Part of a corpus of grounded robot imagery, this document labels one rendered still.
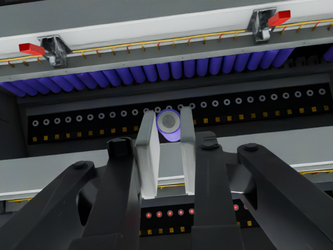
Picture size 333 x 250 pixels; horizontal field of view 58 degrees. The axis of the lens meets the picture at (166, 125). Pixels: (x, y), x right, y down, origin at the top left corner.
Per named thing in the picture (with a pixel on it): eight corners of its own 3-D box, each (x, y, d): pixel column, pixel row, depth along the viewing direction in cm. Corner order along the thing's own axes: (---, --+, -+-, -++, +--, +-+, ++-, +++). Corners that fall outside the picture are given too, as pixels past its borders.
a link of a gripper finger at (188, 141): (180, 140, 14) (195, 139, 14) (180, 106, 21) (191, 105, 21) (186, 196, 15) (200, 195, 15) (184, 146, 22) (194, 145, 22)
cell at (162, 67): (158, 70, 50) (154, 53, 44) (169, 69, 50) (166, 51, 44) (159, 81, 50) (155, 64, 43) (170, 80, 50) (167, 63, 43)
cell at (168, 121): (187, 126, 27) (186, 114, 20) (178, 145, 27) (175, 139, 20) (168, 117, 27) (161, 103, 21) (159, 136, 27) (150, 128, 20)
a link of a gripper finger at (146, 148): (156, 199, 15) (141, 200, 15) (160, 149, 22) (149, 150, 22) (148, 144, 14) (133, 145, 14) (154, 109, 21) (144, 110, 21)
